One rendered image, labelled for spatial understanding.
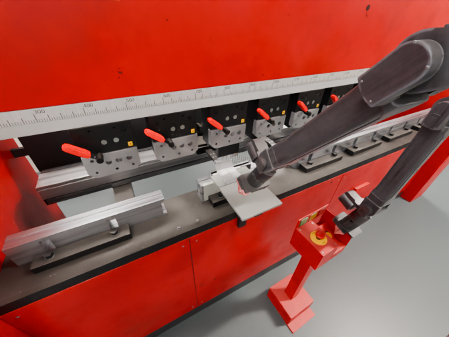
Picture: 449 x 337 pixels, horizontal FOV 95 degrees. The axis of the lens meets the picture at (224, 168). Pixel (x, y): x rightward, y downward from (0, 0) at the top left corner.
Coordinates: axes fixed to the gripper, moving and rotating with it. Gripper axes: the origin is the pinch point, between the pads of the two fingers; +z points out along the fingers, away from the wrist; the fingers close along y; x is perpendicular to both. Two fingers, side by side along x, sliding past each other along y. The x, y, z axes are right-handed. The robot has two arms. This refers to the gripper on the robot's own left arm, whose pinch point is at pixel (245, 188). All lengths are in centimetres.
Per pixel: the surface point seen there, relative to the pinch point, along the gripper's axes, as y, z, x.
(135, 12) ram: 27, -39, -38
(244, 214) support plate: 5.3, -0.9, 8.6
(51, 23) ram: 43, -37, -37
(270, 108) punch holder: -17.9, -14.0, -24.0
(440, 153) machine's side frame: -217, 36, 22
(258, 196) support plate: -4.5, 1.6, 4.1
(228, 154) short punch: -1.8, 3.9, -17.5
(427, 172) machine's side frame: -217, 54, 33
